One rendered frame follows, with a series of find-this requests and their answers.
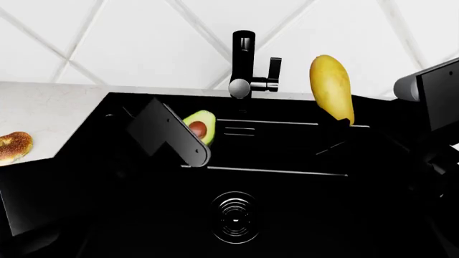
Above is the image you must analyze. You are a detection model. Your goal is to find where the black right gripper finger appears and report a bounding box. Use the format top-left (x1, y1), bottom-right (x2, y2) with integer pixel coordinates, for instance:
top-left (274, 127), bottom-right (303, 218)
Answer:
top-left (332, 116), bottom-right (353, 128)

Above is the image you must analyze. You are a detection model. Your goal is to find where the halved avocado with pit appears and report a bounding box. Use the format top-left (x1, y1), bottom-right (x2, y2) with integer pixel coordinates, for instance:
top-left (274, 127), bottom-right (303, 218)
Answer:
top-left (181, 110), bottom-right (217, 148)

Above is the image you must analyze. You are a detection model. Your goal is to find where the yellow mango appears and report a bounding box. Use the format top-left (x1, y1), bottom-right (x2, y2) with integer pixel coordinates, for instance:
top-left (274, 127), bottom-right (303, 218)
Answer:
top-left (309, 54), bottom-right (356, 127)

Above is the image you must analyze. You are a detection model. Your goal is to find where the black kitchen sink basin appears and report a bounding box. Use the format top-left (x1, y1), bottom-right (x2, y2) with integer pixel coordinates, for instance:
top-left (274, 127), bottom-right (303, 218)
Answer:
top-left (53, 92), bottom-right (459, 258)

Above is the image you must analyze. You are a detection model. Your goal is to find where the round black sink drain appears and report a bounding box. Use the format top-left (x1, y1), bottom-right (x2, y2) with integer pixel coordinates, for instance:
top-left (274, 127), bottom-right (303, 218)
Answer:
top-left (210, 191), bottom-right (260, 245)

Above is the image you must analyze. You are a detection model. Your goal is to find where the brown seeded bagel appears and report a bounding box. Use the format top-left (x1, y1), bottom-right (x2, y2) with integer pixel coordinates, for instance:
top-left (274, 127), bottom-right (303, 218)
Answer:
top-left (0, 131), bottom-right (34, 167)

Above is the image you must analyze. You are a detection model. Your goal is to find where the black faucet lever handle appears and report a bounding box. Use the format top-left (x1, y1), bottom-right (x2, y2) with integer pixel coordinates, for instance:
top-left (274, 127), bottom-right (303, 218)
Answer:
top-left (250, 56), bottom-right (283, 91)

